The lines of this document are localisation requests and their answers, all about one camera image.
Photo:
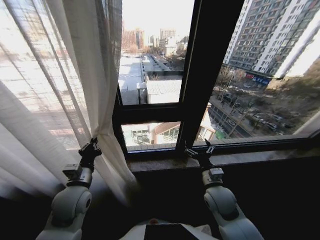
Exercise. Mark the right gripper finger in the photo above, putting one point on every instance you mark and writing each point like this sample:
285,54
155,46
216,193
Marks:
190,152
210,149

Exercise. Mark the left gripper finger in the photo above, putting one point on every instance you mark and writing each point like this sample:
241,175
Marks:
88,146
97,148

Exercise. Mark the white sheer curtain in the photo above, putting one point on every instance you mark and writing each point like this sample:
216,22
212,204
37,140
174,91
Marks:
82,62

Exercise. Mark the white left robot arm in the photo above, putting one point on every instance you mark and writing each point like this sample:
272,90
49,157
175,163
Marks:
70,202

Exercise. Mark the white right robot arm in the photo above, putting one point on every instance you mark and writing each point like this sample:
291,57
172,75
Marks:
222,202

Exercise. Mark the brown stone window sill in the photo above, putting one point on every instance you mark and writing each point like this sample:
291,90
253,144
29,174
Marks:
237,158

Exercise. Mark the cream thick curtain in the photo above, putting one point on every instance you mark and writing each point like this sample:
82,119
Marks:
22,140

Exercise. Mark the white robot front shell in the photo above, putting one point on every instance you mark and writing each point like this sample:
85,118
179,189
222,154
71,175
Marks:
165,231

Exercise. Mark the black window frame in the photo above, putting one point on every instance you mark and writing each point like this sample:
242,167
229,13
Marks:
200,75

